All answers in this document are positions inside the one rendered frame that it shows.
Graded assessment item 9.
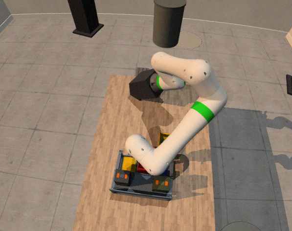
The red bin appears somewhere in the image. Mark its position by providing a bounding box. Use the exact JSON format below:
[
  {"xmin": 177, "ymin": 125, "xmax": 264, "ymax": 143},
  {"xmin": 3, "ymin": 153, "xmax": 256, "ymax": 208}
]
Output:
[{"xmin": 137, "ymin": 162, "xmax": 146, "ymax": 171}]

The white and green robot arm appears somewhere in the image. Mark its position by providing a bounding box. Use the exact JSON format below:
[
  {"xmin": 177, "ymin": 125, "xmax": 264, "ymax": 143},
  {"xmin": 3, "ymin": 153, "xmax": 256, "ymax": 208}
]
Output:
[{"xmin": 125, "ymin": 52, "xmax": 227, "ymax": 176}]

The yellow bin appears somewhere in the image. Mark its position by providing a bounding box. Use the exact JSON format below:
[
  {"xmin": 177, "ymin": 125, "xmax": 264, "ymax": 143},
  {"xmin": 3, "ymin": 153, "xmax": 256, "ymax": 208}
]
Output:
[{"xmin": 158, "ymin": 133, "xmax": 170, "ymax": 146}]

